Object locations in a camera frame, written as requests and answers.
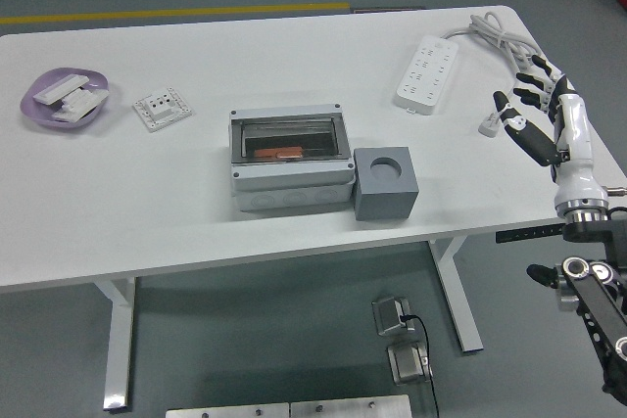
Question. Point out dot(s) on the orange cylinder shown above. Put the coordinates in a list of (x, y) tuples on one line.
[(274, 152)]

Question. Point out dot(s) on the grey cube with round hole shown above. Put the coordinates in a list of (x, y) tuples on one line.
[(382, 198)]

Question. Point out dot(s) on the purple plate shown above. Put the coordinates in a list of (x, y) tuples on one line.
[(36, 113)]

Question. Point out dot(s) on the long white plastic part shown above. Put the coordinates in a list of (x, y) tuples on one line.
[(59, 89)]

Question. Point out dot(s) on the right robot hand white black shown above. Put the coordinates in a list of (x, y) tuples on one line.
[(575, 168)]

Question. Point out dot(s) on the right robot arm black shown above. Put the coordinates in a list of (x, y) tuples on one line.
[(597, 291)]

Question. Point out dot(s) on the white square socket panel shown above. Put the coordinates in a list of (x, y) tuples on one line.
[(161, 109)]

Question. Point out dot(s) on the metal floor socket box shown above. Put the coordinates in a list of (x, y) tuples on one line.
[(406, 364), (389, 315)]

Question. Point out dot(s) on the white power strip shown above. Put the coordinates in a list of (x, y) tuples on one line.
[(426, 70)]

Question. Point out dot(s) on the silver metal plate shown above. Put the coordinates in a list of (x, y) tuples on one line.
[(348, 408), (225, 411)]

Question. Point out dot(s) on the black table control panel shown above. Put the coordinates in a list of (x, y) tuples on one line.
[(519, 234)]

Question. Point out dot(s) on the grey enclosure box clear lid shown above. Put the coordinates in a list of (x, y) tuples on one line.
[(294, 178)]

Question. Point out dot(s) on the white plastic socket part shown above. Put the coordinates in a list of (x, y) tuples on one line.
[(68, 114), (85, 97)]

